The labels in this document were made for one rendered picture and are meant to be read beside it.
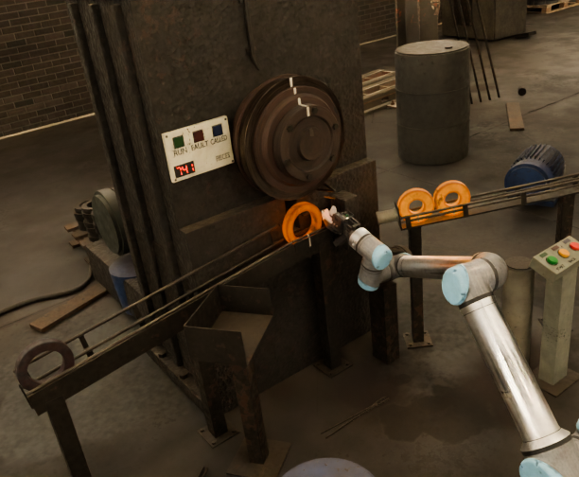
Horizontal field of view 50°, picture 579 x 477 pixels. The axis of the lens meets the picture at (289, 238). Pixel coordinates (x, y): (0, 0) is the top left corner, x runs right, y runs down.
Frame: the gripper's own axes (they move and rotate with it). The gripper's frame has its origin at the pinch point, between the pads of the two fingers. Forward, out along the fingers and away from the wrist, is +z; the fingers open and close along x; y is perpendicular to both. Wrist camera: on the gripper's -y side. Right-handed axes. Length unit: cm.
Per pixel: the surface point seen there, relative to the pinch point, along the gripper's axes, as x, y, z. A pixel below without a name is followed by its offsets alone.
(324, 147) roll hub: 7.6, 36.7, -2.9
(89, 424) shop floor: 108, -84, 16
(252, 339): 61, -4, -37
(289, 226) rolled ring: 20.4, 3.4, -2.3
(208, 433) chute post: 72, -70, -24
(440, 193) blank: -44, 8, -23
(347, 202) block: -8.6, 5.3, -4.2
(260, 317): 52, -5, -29
